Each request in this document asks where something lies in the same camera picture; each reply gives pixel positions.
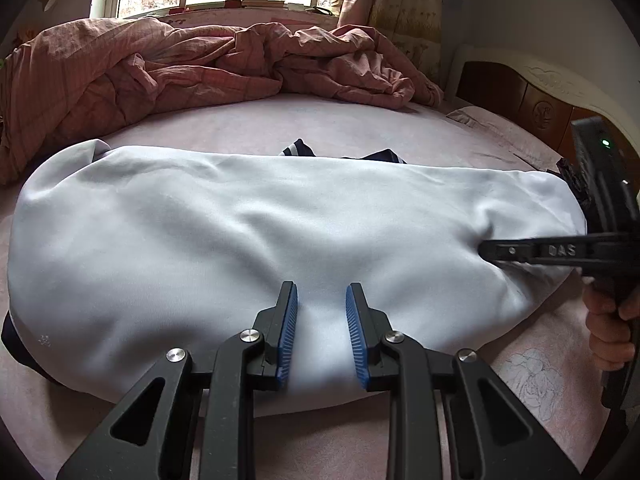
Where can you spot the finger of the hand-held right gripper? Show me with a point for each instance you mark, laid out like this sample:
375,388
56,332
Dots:
530,250

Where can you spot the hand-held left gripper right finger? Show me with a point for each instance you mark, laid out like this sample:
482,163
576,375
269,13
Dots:
356,340

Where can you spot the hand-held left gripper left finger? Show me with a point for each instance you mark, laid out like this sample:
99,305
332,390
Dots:
287,340

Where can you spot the white and navy jacket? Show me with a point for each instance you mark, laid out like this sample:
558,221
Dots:
250,240

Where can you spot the person's right hand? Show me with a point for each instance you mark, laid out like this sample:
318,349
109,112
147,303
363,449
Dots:
607,340

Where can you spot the flat pink pillow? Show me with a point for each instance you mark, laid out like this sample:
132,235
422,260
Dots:
490,127

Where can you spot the wooden headboard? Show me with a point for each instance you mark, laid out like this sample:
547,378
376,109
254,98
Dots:
505,90

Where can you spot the bed with pink sheet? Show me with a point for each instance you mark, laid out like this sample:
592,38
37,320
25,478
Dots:
300,120

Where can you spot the floral curtain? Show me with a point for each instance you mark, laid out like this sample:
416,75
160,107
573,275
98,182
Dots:
395,10

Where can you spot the pink quilt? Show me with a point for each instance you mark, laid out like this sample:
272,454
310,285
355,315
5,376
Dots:
175,65

